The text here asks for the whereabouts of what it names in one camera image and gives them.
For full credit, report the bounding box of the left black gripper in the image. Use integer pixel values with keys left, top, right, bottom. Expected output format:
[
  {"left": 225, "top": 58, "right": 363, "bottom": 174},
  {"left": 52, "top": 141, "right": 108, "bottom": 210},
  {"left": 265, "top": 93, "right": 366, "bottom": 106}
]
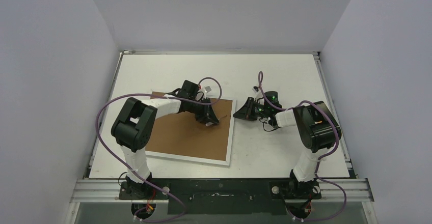
[{"left": 188, "top": 97, "right": 219, "bottom": 126}]

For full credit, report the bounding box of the white picture frame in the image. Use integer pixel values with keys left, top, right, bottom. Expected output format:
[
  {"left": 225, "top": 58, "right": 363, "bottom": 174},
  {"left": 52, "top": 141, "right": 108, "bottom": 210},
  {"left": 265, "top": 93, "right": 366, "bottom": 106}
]
[{"left": 145, "top": 97, "right": 236, "bottom": 166}]

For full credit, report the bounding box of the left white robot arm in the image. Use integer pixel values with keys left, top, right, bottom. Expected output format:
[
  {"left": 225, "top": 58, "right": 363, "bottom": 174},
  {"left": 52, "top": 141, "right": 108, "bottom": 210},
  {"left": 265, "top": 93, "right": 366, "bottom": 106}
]
[{"left": 111, "top": 80, "right": 219, "bottom": 199}]

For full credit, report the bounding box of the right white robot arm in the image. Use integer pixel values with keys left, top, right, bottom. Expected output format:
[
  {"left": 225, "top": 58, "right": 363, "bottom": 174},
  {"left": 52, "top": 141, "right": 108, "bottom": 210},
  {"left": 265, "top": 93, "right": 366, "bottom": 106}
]
[{"left": 233, "top": 91, "right": 342, "bottom": 199}]

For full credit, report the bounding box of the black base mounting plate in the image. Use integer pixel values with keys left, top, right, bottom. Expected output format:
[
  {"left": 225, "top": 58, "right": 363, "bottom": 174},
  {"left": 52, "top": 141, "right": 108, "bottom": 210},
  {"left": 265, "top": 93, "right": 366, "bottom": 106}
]
[{"left": 118, "top": 178, "right": 321, "bottom": 215}]

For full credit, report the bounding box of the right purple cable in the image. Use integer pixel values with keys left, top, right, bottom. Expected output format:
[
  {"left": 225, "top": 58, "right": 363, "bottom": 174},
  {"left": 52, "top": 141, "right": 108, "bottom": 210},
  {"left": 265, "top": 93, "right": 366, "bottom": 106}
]
[{"left": 257, "top": 71, "right": 347, "bottom": 222}]

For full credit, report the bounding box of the purple cable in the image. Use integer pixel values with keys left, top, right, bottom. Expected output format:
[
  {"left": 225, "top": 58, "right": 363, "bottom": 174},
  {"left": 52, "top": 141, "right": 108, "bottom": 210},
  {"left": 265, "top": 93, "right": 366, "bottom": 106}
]
[
  {"left": 95, "top": 77, "right": 223, "bottom": 223},
  {"left": 257, "top": 71, "right": 347, "bottom": 222}
]

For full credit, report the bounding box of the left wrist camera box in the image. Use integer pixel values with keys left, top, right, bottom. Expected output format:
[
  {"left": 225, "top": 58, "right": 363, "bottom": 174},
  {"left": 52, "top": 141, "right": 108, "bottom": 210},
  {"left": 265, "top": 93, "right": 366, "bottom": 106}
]
[{"left": 201, "top": 86, "right": 212, "bottom": 94}]

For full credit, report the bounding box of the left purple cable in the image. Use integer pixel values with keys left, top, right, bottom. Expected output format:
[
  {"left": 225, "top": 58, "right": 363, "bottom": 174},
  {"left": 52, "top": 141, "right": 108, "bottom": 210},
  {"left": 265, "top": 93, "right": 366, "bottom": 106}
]
[{"left": 95, "top": 77, "right": 223, "bottom": 223}]

